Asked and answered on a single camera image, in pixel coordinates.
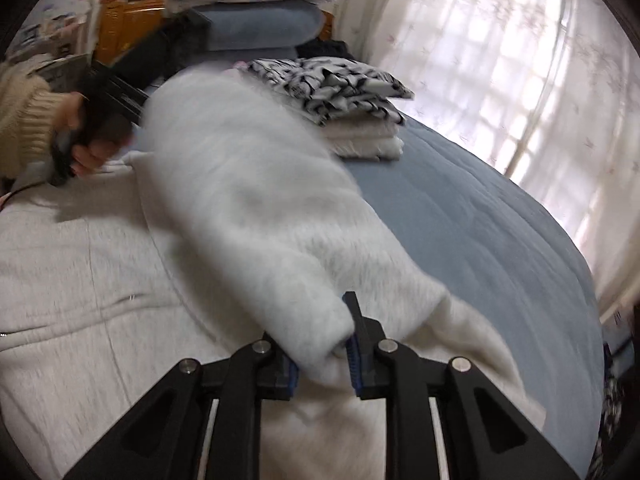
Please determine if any person's left hand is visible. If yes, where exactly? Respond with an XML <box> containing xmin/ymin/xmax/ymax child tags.
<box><xmin>60</xmin><ymin>91</ymin><xmax>132</xmax><ymax>177</ymax></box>

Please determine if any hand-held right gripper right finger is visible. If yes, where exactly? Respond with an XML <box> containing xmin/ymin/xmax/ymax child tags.
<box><xmin>341</xmin><ymin>291</ymin><xmax>583</xmax><ymax>480</ymax></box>

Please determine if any light grey zip hoodie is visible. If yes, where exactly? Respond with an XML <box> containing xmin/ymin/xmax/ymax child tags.
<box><xmin>0</xmin><ymin>62</ymin><xmax>548</xmax><ymax>480</ymax></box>

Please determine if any folded blue blanket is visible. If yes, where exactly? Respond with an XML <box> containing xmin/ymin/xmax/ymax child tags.
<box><xmin>192</xmin><ymin>0</ymin><xmax>328</xmax><ymax>61</ymax></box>

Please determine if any blue bed cover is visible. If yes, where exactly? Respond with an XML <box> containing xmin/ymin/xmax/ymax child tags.
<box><xmin>340</xmin><ymin>110</ymin><xmax>608</xmax><ymax>480</ymax></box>

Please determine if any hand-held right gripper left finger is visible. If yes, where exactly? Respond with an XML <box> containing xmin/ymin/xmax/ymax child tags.
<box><xmin>62</xmin><ymin>332</ymin><xmax>301</xmax><ymax>480</ymax></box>

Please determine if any black and white zebra cloth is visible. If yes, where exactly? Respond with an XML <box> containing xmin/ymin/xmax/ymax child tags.
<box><xmin>592</xmin><ymin>375</ymin><xmax>633</xmax><ymax>480</ymax></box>

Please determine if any orange wooden cabinet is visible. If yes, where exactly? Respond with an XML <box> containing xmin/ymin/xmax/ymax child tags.
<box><xmin>94</xmin><ymin>0</ymin><xmax>173</xmax><ymax>66</ymax></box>

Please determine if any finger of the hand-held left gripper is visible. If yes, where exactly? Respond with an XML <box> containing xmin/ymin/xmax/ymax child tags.
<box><xmin>120</xmin><ymin>7</ymin><xmax>217</xmax><ymax>94</ymax></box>

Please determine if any black and white printed garment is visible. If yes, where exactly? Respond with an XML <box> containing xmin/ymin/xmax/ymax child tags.
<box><xmin>235</xmin><ymin>56</ymin><xmax>416</xmax><ymax>128</ymax></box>

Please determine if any white floral sheer curtain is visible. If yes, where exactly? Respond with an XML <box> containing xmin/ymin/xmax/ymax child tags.
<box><xmin>332</xmin><ymin>0</ymin><xmax>640</xmax><ymax>311</ymax></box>

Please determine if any folded cream puffer jacket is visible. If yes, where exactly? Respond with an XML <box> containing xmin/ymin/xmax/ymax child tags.
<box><xmin>320</xmin><ymin>112</ymin><xmax>406</xmax><ymax>162</ymax></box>

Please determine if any black cable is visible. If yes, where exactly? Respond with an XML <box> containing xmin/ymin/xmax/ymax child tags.
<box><xmin>0</xmin><ymin>180</ymin><xmax>51</xmax><ymax>208</ymax></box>

